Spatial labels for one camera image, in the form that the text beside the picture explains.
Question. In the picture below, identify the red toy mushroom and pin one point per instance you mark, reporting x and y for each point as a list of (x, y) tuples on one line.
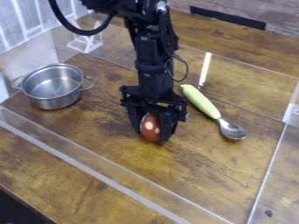
[(150, 127)]

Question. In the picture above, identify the clear acrylic barrier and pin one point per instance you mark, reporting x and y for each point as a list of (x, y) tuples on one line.
[(277, 205), (153, 195)]

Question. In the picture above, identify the silver metal pot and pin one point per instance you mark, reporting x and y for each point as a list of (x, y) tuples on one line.
[(54, 86)]

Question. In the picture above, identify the green handled metal spoon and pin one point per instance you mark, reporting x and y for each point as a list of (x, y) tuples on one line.
[(229, 129)]

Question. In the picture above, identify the clear acrylic front barrier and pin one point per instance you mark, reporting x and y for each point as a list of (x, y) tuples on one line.
[(153, 195)]

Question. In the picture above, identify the clear acrylic triangle stand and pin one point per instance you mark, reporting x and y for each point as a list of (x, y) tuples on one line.
[(86, 44)]

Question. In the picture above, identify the clear acrylic right barrier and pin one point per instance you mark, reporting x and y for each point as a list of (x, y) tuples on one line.
[(277, 205)]

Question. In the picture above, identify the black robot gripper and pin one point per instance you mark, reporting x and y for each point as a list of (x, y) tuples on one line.
[(153, 96)]

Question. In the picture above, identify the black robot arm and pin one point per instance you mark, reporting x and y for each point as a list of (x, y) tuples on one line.
[(147, 21)]

